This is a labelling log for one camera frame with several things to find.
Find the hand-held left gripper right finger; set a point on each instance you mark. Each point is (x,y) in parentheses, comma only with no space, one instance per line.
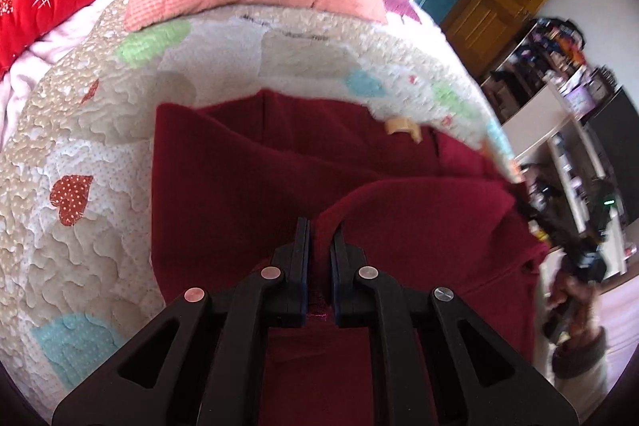
(337,266)

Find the black screen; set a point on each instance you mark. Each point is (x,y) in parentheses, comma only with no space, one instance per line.
(616,136)

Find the dark red knit sweater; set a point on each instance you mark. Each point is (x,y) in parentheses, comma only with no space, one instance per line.
(239,186)

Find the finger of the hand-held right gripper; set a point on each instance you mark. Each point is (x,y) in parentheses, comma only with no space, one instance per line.
(536,214)

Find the person's right hand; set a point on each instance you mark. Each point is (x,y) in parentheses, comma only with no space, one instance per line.
(574,301)

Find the white shelf unit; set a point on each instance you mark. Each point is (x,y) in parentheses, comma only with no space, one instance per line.
(554,126)

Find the cluttered dark shelf goods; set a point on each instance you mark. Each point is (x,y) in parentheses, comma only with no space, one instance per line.
(544,51)

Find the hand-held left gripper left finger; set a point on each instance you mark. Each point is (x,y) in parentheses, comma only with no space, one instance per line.
(301,256)

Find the pale pink bed sheet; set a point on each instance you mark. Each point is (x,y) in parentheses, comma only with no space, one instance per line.
(20,71)

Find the patchwork heart print quilt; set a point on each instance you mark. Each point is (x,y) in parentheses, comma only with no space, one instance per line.
(100,146)

